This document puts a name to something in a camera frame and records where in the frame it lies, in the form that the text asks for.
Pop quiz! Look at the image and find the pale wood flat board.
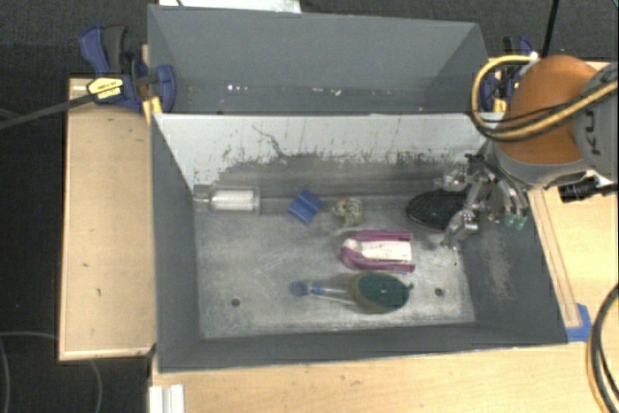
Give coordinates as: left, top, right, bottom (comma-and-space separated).
57, 76, 159, 362

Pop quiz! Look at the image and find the blue ridged block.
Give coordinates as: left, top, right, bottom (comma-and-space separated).
287, 189, 325, 227

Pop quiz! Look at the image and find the clear plastic bottle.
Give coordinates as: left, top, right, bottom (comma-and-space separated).
192, 186, 263, 215

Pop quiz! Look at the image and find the purple and white packet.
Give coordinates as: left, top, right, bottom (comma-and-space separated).
339, 229, 417, 275

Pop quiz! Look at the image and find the black oval brush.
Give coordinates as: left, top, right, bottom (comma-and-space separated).
405, 190, 468, 233

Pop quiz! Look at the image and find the grey metal bin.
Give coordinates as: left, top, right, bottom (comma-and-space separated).
146, 3, 570, 373

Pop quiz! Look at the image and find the black cylinder on white bracket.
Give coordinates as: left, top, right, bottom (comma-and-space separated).
557, 172, 619, 204

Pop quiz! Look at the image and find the small beige patterned lump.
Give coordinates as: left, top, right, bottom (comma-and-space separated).
330, 196, 366, 228

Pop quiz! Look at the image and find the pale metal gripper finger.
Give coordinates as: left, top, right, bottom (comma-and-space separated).
452, 220, 481, 253
441, 209, 474, 247

